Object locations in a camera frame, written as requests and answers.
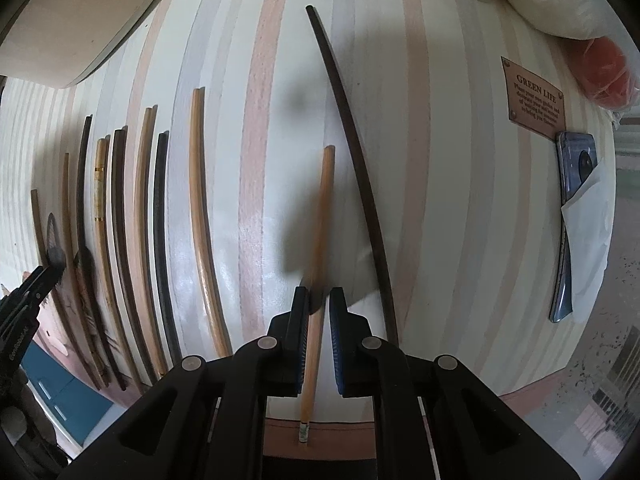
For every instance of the black chopstick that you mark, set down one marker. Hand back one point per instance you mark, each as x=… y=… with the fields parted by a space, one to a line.
x=160 y=252

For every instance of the beige ribbed utensil holder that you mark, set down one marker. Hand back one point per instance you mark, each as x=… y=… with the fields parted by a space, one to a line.
x=59 y=43

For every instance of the dark thin chopstick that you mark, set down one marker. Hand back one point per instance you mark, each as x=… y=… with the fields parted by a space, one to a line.
x=86 y=264

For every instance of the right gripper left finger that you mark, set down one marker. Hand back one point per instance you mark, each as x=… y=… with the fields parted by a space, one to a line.
x=286 y=361

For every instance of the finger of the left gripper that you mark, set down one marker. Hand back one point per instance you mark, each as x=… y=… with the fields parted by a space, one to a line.
x=36 y=287

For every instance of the light wooden chopstick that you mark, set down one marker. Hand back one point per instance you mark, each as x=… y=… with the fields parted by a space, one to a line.
x=316 y=282

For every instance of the striped table mat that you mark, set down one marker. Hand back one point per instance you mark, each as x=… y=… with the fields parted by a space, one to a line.
x=469 y=201

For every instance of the red item in bag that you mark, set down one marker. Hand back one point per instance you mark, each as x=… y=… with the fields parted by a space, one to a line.
x=603 y=73

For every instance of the blue smartphone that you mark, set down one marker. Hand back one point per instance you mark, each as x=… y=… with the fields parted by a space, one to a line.
x=577 y=156

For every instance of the white plastic bag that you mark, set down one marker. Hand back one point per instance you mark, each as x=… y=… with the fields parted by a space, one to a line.
x=572 y=19

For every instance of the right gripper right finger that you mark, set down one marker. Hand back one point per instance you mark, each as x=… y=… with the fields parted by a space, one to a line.
x=347 y=333

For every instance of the long dark brown chopstick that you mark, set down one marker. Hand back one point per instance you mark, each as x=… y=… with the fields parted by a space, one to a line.
x=361 y=172

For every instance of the brown thin chopstick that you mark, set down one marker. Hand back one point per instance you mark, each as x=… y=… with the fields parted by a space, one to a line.
x=88 y=350

